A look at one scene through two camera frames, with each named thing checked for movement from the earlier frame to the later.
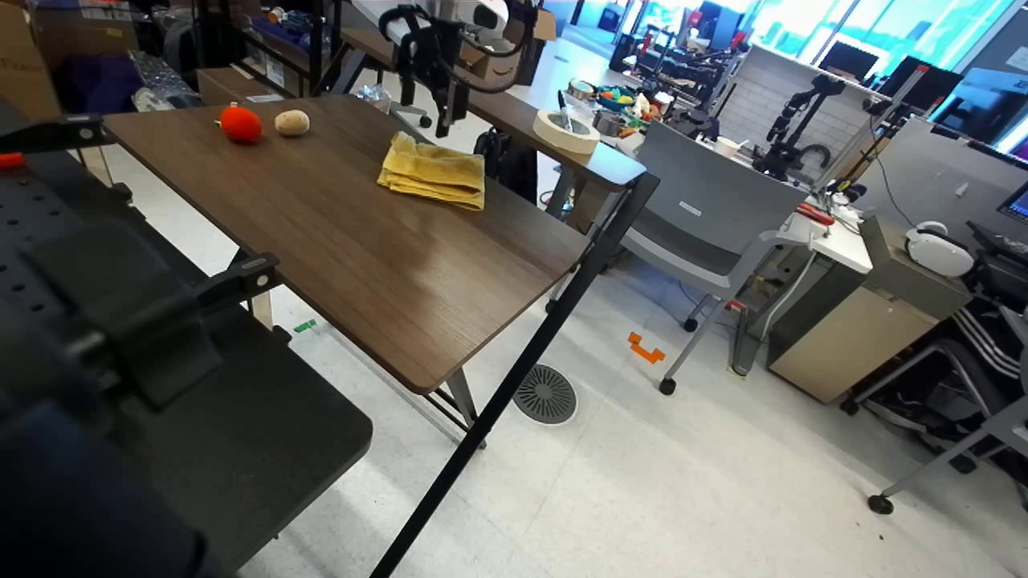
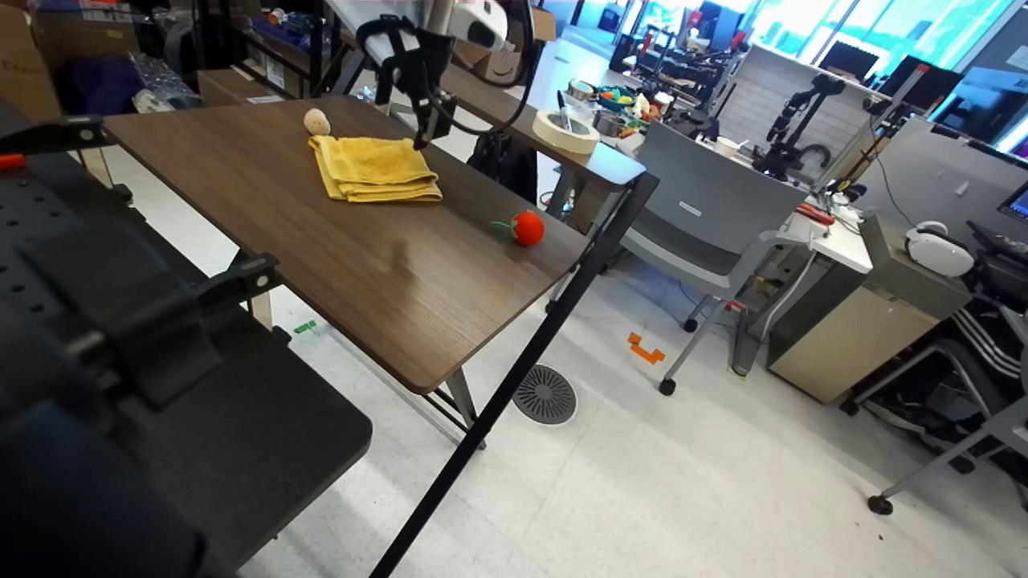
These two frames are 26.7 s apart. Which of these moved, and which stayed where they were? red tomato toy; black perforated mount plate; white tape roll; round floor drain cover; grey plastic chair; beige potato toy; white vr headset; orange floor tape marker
Moved: red tomato toy; beige potato toy
Stayed: white vr headset; black perforated mount plate; grey plastic chair; orange floor tape marker; white tape roll; round floor drain cover
